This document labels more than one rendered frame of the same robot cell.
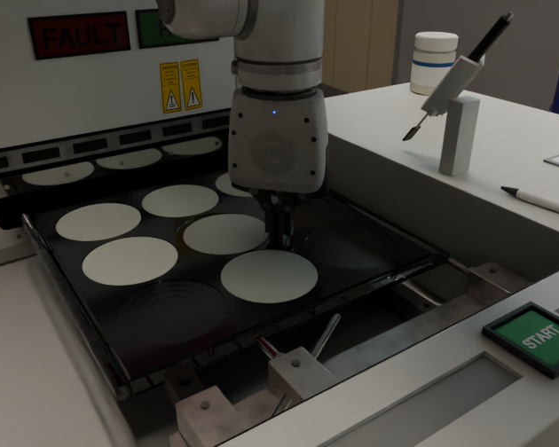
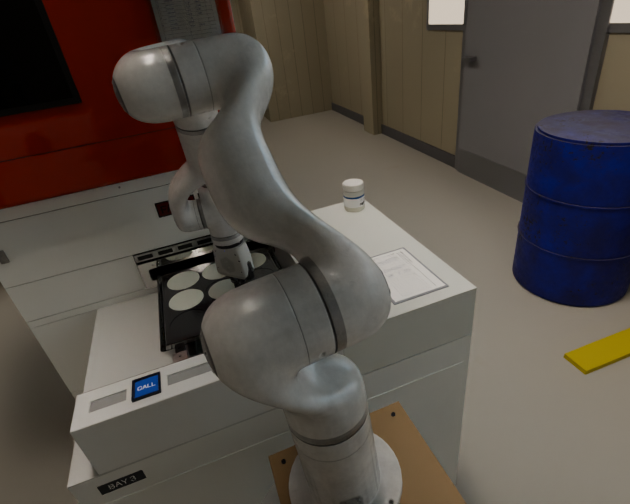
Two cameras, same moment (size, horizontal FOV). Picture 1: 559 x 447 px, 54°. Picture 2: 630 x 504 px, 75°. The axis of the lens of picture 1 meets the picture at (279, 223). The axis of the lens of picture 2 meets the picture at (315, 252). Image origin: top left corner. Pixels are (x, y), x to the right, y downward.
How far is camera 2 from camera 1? 69 cm
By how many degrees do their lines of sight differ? 16
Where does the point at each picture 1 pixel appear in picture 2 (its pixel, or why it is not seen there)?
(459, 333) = not seen: hidden behind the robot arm
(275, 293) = not seen: hidden behind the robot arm
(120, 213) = (192, 276)
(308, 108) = (234, 251)
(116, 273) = (178, 305)
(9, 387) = (143, 343)
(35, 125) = (161, 240)
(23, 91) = (155, 229)
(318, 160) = (242, 268)
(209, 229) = (220, 286)
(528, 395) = not seen: hidden behind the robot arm
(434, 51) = (349, 192)
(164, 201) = (211, 271)
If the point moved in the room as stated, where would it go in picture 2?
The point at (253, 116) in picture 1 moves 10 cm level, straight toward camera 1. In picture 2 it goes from (218, 252) to (203, 273)
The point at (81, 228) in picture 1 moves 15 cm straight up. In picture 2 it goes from (175, 283) to (160, 241)
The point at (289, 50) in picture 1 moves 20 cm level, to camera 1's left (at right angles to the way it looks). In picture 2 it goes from (221, 234) to (153, 233)
